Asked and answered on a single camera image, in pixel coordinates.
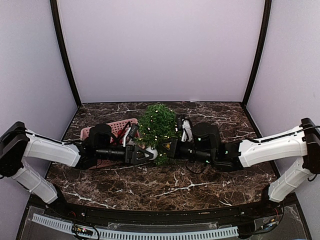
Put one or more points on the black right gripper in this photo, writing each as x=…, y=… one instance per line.
x=174, y=150

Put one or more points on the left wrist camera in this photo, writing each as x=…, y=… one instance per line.
x=130, y=134

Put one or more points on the white slotted cable duct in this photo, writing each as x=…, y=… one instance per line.
x=84, y=232

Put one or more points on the small green christmas tree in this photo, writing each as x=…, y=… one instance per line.
x=157, y=124

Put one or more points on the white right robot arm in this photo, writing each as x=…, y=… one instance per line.
x=301, y=144

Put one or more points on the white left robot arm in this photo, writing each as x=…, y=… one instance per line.
x=19, y=143

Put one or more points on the white ball ornament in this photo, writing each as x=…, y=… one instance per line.
x=151, y=153

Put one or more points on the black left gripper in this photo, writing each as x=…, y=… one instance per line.
x=130, y=154

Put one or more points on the pink plastic basket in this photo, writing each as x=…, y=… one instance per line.
x=118, y=128

